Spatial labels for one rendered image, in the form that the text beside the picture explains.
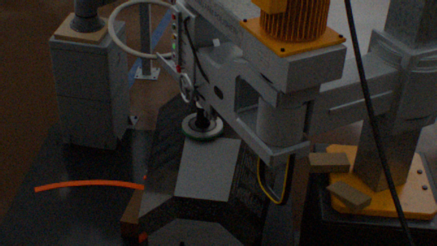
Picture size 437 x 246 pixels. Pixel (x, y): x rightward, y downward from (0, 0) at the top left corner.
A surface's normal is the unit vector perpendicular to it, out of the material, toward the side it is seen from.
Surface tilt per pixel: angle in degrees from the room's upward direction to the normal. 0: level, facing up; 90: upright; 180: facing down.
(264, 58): 90
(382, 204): 0
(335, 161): 0
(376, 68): 0
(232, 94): 90
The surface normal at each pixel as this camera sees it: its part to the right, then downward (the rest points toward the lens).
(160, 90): 0.04, -0.81
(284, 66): -0.88, 0.25
